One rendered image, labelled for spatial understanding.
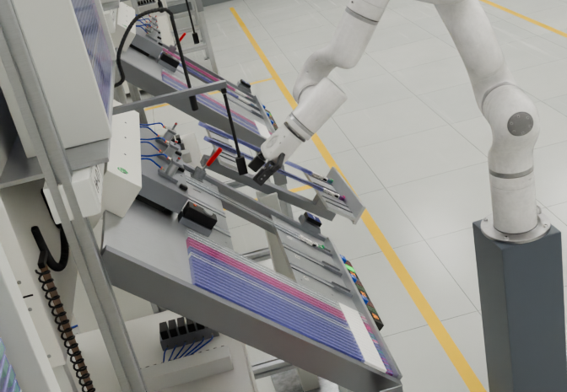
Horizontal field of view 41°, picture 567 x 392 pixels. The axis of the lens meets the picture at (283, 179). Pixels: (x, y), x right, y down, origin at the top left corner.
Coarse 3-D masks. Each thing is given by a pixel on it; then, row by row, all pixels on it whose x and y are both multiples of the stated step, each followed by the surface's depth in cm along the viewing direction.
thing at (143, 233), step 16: (192, 192) 197; (208, 192) 203; (144, 208) 169; (208, 208) 193; (112, 224) 153; (128, 224) 157; (144, 224) 162; (160, 224) 167; (176, 224) 172; (224, 224) 190; (112, 240) 147; (128, 240) 151; (144, 240) 155; (160, 240) 160; (176, 240) 164; (224, 240) 181; (144, 256) 149; (160, 256) 153; (176, 256) 157; (176, 272) 151
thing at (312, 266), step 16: (288, 224) 220; (288, 240) 208; (320, 240) 225; (288, 256) 197; (304, 256) 203; (320, 256) 212; (304, 272) 193; (320, 272) 201; (336, 272) 207; (320, 288) 190; (336, 288) 196; (352, 304) 194
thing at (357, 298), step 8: (328, 240) 224; (328, 248) 221; (336, 248) 220; (336, 256) 215; (336, 264) 213; (344, 264) 211; (344, 272) 207; (344, 280) 205; (352, 280) 203; (352, 288) 200; (360, 296) 196; (360, 304) 192; (360, 312) 191; (368, 312) 189; (368, 320) 186; (376, 328) 183; (376, 336) 180; (384, 344) 176; (384, 352) 174; (392, 360) 171; (392, 368) 169; (392, 376) 168; (400, 376) 166
